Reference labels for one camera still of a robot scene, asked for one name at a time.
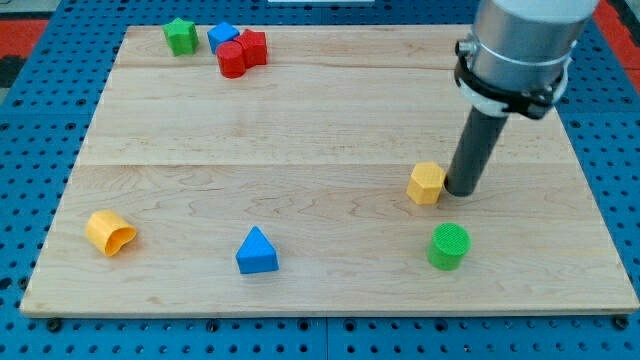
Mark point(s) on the red star-shaped block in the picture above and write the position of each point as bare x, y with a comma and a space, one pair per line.
254, 47

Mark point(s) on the blue cube block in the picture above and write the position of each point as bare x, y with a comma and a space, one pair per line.
221, 33

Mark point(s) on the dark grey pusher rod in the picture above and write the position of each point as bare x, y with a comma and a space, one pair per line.
478, 139

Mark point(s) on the yellow hexagon block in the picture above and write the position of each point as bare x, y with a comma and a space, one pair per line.
425, 183

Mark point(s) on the green cylinder block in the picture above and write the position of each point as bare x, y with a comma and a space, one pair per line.
449, 245

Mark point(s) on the blue pegboard base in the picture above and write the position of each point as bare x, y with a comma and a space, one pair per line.
43, 121

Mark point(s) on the wooden board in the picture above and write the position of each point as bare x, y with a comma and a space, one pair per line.
316, 149

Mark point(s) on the blue triangle block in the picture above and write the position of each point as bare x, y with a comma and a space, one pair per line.
256, 254

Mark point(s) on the red cylinder block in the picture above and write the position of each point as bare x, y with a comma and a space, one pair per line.
230, 59

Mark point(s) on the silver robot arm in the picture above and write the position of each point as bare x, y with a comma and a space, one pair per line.
516, 55

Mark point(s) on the green star block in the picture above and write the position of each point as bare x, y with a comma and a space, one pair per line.
181, 36

